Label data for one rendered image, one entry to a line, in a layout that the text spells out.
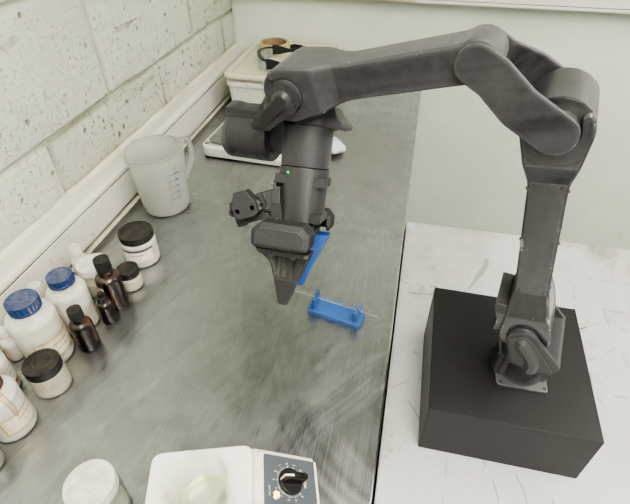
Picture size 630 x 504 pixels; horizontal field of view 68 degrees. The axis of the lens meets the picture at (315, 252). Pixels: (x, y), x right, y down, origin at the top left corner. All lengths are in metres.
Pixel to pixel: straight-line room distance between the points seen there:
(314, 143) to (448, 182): 1.47
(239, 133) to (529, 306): 0.38
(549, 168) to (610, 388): 0.51
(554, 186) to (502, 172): 1.48
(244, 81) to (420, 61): 1.08
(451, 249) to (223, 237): 0.49
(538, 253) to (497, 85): 0.19
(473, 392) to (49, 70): 0.90
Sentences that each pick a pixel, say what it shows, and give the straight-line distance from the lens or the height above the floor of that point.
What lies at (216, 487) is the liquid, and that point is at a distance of 0.58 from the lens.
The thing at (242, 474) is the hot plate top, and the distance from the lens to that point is 0.61.
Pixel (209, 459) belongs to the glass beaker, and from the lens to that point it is 0.55.
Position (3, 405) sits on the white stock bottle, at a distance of 0.78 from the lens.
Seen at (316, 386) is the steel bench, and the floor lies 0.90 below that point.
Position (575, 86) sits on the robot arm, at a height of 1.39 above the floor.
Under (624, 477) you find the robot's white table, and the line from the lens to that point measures 0.81.
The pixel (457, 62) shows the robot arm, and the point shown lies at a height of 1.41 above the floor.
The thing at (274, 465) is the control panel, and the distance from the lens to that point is 0.64.
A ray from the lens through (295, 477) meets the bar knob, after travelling 0.63.
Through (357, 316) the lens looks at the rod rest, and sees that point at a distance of 0.83.
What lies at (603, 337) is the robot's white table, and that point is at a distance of 0.96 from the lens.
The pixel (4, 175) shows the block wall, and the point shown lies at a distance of 0.97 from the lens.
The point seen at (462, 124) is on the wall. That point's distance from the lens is 1.86.
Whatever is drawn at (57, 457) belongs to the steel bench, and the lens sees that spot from 0.80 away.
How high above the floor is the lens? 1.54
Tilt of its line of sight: 40 degrees down
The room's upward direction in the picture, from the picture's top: straight up
